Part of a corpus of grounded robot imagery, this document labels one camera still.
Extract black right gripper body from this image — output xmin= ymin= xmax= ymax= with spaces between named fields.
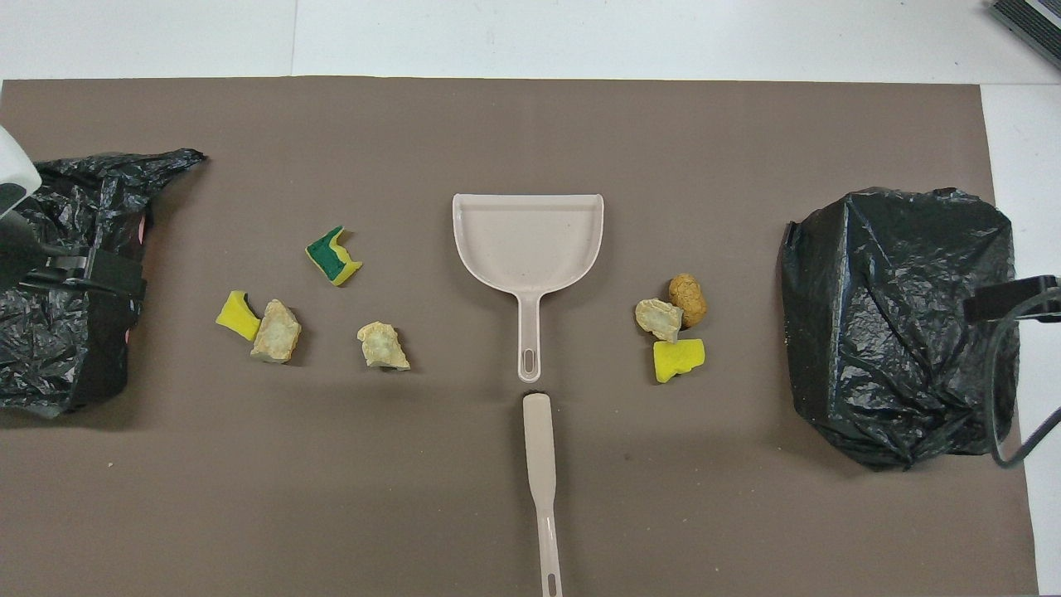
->
xmin=1028 ymin=276 xmax=1061 ymax=318

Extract pale beige toy bread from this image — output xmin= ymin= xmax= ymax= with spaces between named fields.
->
xmin=635 ymin=298 xmax=686 ymax=343

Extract brown toy nugget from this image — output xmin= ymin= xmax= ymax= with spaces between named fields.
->
xmin=668 ymin=273 xmax=709 ymax=329

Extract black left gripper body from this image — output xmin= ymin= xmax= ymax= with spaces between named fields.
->
xmin=15 ymin=251 xmax=90 ymax=293

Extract orange beige toy croissant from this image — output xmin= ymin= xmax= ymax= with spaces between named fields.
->
xmin=250 ymin=298 xmax=303 ymax=365

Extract small yellow sponge piece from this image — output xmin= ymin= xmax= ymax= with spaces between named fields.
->
xmin=215 ymin=289 xmax=262 ymax=342

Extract brown paper table mat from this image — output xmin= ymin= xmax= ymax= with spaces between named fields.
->
xmin=0 ymin=76 xmax=1040 ymax=597

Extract beige hand brush black bristles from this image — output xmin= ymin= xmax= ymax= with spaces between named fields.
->
xmin=521 ymin=388 xmax=564 ymax=597

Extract black bag covered bin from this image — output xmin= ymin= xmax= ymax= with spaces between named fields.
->
xmin=778 ymin=187 xmax=1021 ymax=472
xmin=0 ymin=148 xmax=207 ymax=419

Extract large yellow sponge piece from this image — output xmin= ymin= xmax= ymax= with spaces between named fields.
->
xmin=652 ymin=337 xmax=707 ymax=385

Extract pink plastic bin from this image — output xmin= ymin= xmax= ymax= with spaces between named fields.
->
xmin=123 ymin=214 xmax=149 ymax=346

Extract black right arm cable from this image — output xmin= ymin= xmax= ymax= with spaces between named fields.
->
xmin=989 ymin=286 xmax=1061 ymax=468

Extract pale toy croissant piece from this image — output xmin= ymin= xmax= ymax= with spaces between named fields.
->
xmin=356 ymin=321 xmax=412 ymax=371

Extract green and yellow sponge piece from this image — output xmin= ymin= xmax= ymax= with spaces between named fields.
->
xmin=304 ymin=225 xmax=364 ymax=288

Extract beige plastic dustpan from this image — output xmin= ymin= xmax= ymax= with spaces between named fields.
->
xmin=452 ymin=193 xmax=605 ymax=384

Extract dark grey ribbed device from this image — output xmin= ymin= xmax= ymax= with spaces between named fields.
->
xmin=990 ymin=0 xmax=1061 ymax=72

